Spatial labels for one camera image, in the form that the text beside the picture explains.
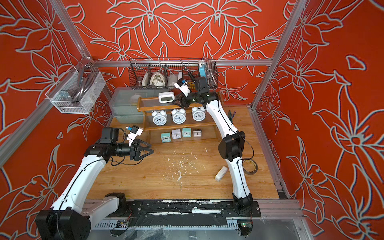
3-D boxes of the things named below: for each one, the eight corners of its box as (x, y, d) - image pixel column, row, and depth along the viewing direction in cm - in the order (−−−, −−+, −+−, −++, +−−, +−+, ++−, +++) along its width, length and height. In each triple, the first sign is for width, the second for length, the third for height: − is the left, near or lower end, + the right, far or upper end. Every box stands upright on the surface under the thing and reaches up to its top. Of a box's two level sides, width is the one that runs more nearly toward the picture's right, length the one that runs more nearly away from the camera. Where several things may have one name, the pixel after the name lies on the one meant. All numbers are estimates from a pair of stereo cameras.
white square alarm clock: (172, 139, 101) (171, 133, 95) (172, 135, 103) (171, 129, 98) (180, 139, 101) (180, 133, 95) (180, 135, 103) (180, 129, 98)
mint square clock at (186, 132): (182, 139, 103) (182, 132, 97) (182, 134, 105) (182, 127, 99) (191, 139, 103) (191, 132, 97) (191, 134, 105) (191, 127, 99)
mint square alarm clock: (161, 142, 99) (160, 138, 94) (162, 137, 102) (160, 132, 97) (170, 142, 99) (169, 138, 94) (171, 137, 102) (170, 132, 97)
